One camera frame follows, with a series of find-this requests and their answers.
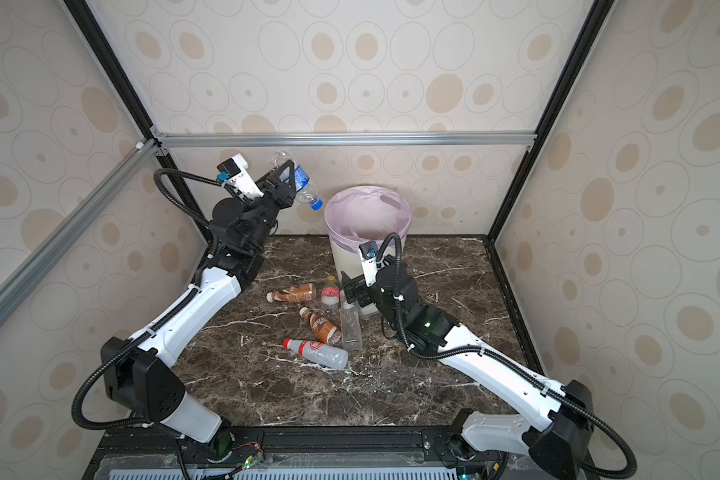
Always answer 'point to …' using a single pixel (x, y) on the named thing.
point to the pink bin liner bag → (365, 214)
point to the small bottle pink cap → (330, 299)
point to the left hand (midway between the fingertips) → (295, 156)
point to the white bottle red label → (322, 354)
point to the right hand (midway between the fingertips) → (364, 264)
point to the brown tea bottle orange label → (327, 331)
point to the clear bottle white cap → (351, 328)
